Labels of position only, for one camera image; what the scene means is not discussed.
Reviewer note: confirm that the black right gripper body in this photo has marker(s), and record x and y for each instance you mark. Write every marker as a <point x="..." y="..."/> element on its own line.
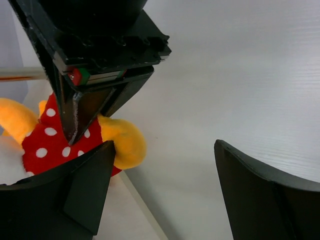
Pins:
<point x="99" y="36"/>

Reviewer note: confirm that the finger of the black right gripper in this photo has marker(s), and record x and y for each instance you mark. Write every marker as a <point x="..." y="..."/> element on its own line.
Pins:
<point x="82" y="93"/>
<point x="124" y="92"/>

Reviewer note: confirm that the white two-tier shelf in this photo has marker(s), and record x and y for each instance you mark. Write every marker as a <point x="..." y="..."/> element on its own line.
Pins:
<point x="125" y="215"/>

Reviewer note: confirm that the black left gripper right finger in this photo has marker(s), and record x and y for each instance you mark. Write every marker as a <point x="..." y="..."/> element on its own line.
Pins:
<point x="263" y="202"/>

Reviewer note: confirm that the yellow plush back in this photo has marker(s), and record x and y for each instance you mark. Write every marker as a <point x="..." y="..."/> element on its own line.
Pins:
<point x="32" y="144"/>

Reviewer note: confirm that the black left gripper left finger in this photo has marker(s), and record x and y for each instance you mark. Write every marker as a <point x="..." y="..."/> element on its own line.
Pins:
<point x="63" y="203"/>

